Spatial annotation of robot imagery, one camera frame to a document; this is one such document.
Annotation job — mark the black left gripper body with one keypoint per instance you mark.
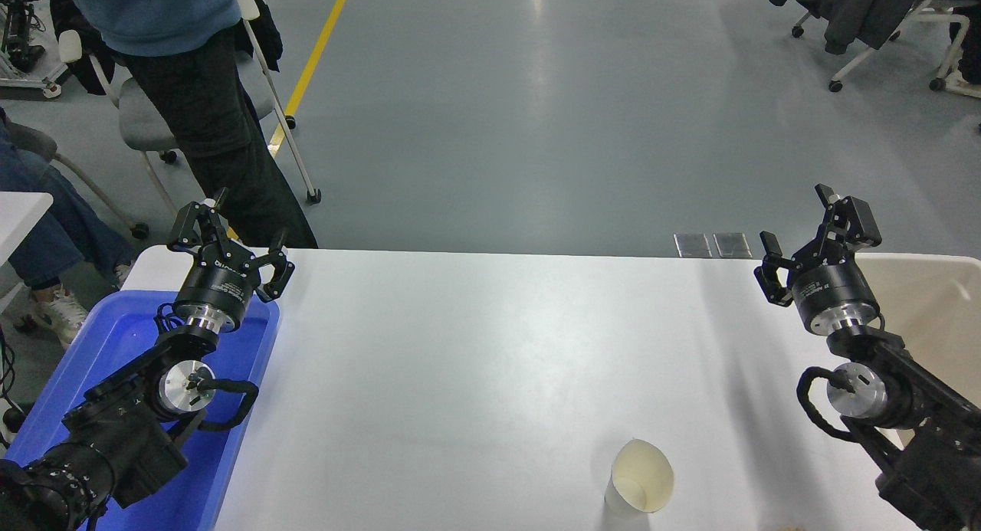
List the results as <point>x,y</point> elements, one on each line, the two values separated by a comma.
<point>218,286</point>

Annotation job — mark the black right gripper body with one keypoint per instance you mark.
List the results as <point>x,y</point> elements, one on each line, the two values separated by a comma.
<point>831,286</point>

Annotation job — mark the white paper cup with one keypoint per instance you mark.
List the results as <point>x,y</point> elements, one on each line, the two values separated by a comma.
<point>640,477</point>

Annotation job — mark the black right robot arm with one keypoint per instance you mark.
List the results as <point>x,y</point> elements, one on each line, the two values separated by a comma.
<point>935,470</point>

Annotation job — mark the large pale dustbin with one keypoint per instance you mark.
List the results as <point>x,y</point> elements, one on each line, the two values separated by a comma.
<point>935,309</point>

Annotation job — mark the metal floor outlet plate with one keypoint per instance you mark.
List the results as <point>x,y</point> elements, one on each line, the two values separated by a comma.
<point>733,244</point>
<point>693,245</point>

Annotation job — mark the blue plastic tray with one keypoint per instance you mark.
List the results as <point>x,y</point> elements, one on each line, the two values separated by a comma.
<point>126,339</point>

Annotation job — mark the person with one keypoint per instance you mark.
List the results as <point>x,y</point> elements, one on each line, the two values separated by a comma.
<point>54,224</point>
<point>199,94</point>
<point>967,52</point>

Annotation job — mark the small white table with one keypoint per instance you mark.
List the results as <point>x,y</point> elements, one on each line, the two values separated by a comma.
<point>19,213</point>

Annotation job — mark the grey office chair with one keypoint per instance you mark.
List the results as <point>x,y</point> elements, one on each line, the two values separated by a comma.
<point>38,142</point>

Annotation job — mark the dark grey jacket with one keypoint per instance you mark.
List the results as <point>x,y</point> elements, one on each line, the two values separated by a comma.
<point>858,10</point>

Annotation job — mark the equipment stand white base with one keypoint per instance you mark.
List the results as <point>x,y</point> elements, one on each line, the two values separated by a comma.
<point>19,25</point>

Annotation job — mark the grey chair white frame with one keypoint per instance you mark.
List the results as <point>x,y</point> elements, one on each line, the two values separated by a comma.
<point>142,121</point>

